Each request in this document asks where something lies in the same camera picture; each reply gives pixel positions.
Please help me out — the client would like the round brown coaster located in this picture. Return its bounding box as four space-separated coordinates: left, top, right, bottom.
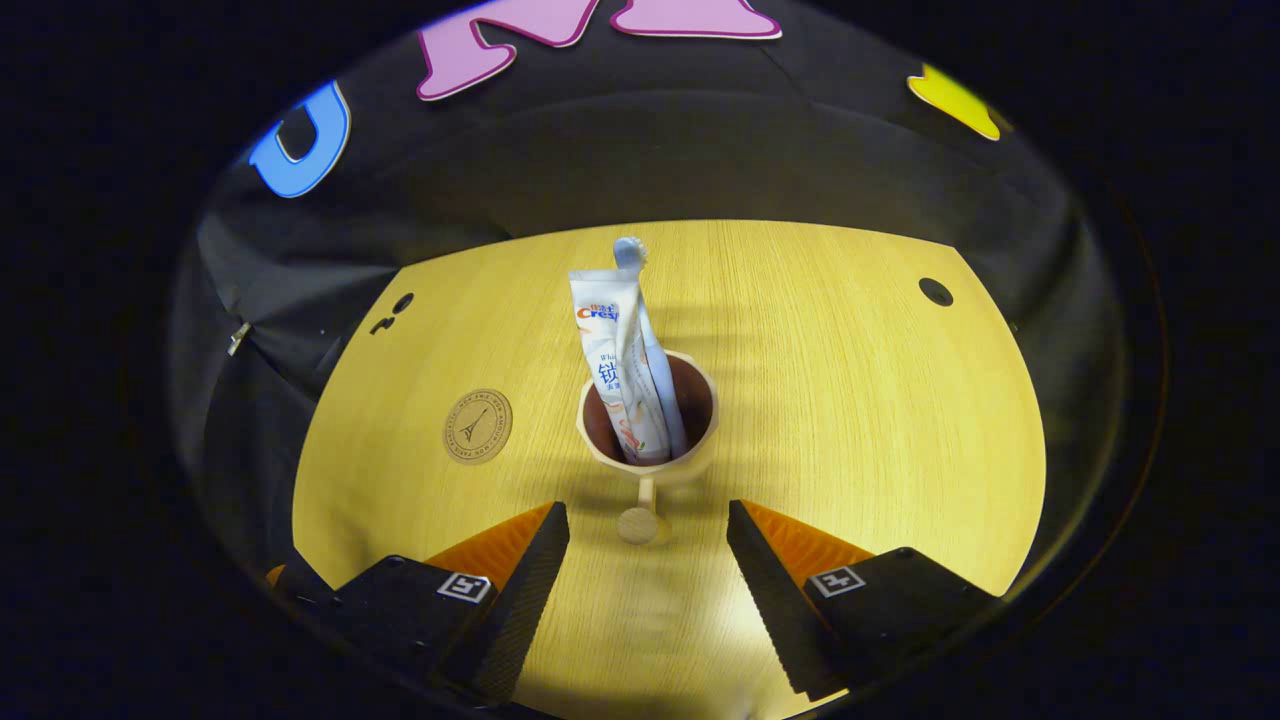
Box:
443 388 514 466

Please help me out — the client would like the light blue toothbrush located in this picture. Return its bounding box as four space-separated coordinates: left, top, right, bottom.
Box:
612 236 690 462

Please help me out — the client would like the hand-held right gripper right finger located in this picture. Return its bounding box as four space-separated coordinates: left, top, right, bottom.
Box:
725 499 1003 703

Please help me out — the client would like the beige cup with handle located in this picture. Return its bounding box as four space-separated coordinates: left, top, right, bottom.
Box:
576 349 722 547

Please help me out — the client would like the wooden desktop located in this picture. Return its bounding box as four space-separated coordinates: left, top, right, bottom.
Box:
291 219 1049 720

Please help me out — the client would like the white toothpaste tube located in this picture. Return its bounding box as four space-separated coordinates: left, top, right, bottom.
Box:
567 267 672 468

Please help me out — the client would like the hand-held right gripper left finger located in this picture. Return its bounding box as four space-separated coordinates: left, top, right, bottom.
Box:
300 500 572 704

